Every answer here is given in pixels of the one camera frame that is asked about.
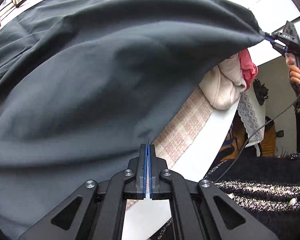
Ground person's right hand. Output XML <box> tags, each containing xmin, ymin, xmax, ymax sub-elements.
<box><xmin>285</xmin><ymin>53</ymin><xmax>300</xmax><ymax>85</ymax></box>

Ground dark grey trousers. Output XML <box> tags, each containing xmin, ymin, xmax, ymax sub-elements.
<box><xmin>0</xmin><ymin>0</ymin><xmax>263</xmax><ymax>239</ymax></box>

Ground beige sweater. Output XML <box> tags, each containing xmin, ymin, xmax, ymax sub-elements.
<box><xmin>199</xmin><ymin>54</ymin><xmax>247</xmax><ymax>110</ymax></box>

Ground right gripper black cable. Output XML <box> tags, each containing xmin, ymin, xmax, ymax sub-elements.
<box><xmin>212</xmin><ymin>89</ymin><xmax>300</xmax><ymax>184</ymax></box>

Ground wooden chair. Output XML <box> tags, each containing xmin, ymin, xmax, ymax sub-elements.
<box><xmin>216</xmin><ymin>113</ymin><xmax>276</xmax><ymax>162</ymax></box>

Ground white lace cloth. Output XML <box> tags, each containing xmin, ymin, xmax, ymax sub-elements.
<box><xmin>237</xmin><ymin>87</ymin><xmax>266</xmax><ymax>147</ymax></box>

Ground pink plaid table cloth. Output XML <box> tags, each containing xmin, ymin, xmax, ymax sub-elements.
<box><xmin>153</xmin><ymin>88</ymin><xmax>213</xmax><ymax>168</ymax></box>

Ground pink garment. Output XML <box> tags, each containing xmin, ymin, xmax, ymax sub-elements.
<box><xmin>238</xmin><ymin>49</ymin><xmax>258</xmax><ymax>90</ymax></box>

